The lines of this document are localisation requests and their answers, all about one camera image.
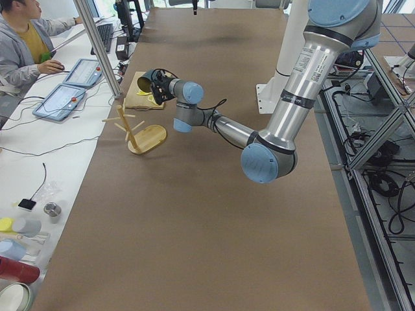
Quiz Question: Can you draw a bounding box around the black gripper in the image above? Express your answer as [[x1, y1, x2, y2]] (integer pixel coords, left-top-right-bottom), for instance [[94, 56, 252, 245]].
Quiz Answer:
[[150, 75, 172, 105]]

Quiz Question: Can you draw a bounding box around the blue mug with yellow inside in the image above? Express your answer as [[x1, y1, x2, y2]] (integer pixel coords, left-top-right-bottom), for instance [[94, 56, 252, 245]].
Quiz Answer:
[[137, 69, 159, 93]]

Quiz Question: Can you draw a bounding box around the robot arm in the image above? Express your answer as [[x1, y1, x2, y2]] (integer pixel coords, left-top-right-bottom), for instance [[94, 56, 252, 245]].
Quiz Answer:
[[137, 1, 383, 183]]

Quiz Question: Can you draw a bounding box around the wooden mug rack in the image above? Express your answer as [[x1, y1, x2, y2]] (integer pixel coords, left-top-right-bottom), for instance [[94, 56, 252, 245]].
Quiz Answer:
[[102, 105, 167, 155]]

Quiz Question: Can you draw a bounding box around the grey cup lying down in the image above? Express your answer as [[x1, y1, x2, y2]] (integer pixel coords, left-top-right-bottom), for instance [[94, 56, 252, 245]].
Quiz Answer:
[[12, 218, 42, 238]]

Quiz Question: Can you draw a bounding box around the yellow cup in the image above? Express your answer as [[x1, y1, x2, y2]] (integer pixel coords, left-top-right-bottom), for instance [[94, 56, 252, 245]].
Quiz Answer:
[[0, 217, 14, 232]]

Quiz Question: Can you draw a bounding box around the light blue cup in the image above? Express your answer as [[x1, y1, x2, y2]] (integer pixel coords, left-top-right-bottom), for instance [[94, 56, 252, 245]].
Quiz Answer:
[[0, 239, 26, 261]]

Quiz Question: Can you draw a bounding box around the lemon slice lowest of three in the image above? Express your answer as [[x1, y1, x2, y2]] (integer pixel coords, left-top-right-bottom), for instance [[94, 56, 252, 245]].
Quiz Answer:
[[147, 95, 156, 104]]

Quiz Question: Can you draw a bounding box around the wooden cutting board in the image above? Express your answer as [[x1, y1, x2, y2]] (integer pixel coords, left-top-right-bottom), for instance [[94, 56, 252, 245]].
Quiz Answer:
[[123, 71, 165, 110]]

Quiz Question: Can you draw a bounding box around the black power adapter box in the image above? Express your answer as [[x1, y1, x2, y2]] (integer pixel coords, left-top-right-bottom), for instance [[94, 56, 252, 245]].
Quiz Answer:
[[115, 36, 130, 61]]

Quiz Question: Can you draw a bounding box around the far blue teach pendant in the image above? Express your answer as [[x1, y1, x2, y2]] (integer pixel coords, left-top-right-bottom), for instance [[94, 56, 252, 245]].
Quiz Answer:
[[63, 58, 102, 88]]

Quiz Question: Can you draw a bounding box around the blue teach pendant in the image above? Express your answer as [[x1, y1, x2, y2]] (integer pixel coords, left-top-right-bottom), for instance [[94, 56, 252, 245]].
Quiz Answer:
[[63, 58, 102, 88], [32, 84, 86, 122]]

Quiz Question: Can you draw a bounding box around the black keyboard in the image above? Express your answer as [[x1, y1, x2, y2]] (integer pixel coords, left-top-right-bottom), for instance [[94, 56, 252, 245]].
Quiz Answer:
[[97, 23, 113, 53]]

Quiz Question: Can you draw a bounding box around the black monitor stand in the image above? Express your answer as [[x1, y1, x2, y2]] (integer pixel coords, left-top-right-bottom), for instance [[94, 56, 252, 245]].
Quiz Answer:
[[114, 0, 145, 43]]

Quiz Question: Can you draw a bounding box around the near blue teach pendant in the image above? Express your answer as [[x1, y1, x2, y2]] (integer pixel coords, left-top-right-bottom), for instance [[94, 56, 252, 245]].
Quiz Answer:
[[32, 84, 86, 122]]

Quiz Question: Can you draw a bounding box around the person in grey jacket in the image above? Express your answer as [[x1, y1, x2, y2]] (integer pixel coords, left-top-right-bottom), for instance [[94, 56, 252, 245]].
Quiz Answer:
[[0, 0, 84, 121]]

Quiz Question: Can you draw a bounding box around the small metal weight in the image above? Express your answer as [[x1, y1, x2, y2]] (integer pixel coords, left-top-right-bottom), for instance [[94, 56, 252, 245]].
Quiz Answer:
[[43, 202, 62, 217]]

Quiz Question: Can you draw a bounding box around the red cylinder can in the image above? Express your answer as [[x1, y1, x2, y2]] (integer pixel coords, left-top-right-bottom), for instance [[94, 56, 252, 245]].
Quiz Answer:
[[1, 257, 40, 284]]

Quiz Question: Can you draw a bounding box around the white bowl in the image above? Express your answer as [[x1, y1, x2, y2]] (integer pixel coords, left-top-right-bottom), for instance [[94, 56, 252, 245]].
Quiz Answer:
[[1, 283, 33, 311]]

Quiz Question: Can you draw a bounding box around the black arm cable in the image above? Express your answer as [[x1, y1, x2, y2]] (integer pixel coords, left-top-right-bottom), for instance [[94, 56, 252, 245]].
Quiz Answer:
[[194, 98, 228, 130]]

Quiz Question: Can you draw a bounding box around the aluminium frame post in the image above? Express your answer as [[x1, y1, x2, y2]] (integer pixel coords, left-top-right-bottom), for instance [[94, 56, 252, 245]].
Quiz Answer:
[[73, 0, 121, 99]]

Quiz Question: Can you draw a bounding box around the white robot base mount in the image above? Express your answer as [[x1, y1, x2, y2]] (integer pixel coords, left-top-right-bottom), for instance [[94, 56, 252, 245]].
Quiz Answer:
[[256, 0, 309, 114]]

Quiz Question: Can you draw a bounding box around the black square pad with cable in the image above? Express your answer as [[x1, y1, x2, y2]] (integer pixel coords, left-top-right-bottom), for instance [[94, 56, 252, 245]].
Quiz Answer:
[[18, 163, 47, 211]]

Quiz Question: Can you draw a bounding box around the aluminium table frame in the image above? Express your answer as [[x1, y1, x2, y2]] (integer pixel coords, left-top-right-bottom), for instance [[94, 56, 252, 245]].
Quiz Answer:
[[314, 42, 414, 310]]

